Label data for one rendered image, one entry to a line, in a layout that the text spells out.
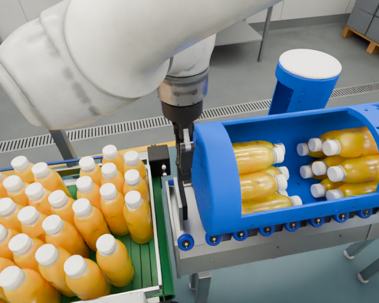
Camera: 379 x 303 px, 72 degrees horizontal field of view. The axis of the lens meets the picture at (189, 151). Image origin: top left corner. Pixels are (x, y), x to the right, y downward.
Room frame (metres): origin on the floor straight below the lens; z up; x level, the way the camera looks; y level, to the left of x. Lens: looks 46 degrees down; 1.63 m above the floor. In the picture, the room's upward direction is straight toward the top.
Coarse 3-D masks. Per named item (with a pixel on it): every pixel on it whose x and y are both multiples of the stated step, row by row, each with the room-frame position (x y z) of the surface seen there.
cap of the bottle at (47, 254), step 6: (42, 246) 0.24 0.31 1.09; (48, 246) 0.24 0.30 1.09; (54, 246) 0.24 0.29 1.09; (36, 252) 0.22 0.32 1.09; (42, 252) 0.22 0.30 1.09; (48, 252) 0.22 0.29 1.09; (54, 252) 0.22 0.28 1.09; (36, 258) 0.21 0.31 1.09; (42, 258) 0.21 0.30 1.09; (48, 258) 0.21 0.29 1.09; (54, 258) 0.22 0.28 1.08; (42, 264) 0.20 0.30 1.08; (48, 264) 0.21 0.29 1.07
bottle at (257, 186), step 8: (240, 176) 0.39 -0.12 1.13; (248, 176) 0.39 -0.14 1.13; (256, 176) 0.39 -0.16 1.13; (264, 176) 0.39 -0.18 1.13; (272, 176) 0.40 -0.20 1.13; (248, 184) 0.37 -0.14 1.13; (256, 184) 0.37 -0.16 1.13; (264, 184) 0.37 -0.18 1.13; (272, 184) 0.37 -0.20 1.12; (248, 192) 0.35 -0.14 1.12; (256, 192) 0.35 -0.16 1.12; (264, 192) 0.36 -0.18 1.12; (272, 192) 0.36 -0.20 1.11; (248, 200) 0.35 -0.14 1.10
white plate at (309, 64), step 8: (280, 56) 1.21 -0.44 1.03; (288, 56) 1.21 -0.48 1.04; (296, 56) 1.21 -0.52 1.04; (304, 56) 1.21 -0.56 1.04; (312, 56) 1.21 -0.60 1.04; (320, 56) 1.21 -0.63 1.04; (328, 56) 1.21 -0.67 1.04; (280, 64) 1.14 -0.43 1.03; (288, 64) 1.12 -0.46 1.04; (296, 64) 1.12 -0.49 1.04; (304, 64) 1.12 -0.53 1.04; (312, 64) 1.12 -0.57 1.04; (320, 64) 1.12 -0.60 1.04; (328, 64) 1.12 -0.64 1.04; (336, 64) 1.12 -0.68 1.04; (296, 72) 1.05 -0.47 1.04; (304, 72) 1.05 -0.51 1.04; (312, 72) 1.05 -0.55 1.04; (320, 72) 1.05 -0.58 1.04; (328, 72) 1.05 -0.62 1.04; (336, 72) 1.05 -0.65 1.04
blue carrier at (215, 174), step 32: (224, 128) 0.45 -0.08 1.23; (256, 128) 0.58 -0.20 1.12; (288, 128) 0.60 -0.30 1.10; (320, 128) 0.62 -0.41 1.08; (224, 160) 0.36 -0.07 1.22; (288, 160) 0.57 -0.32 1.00; (224, 192) 0.31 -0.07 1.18; (288, 192) 0.47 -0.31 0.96; (224, 224) 0.28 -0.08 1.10; (256, 224) 0.29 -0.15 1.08
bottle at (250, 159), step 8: (240, 152) 0.43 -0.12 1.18; (248, 152) 0.43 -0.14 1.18; (256, 152) 0.43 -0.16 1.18; (264, 152) 0.43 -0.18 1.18; (272, 152) 0.44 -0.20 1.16; (240, 160) 0.41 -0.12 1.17; (248, 160) 0.41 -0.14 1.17; (256, 160) 0.41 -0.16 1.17; (264, 160) 0.41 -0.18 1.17; (272, 160) 0.42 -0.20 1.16; (240, 168) 0.40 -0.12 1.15; (248, 168) 0.40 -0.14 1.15; (256, 168) 0.40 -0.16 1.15; (264, 168) 0.41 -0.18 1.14
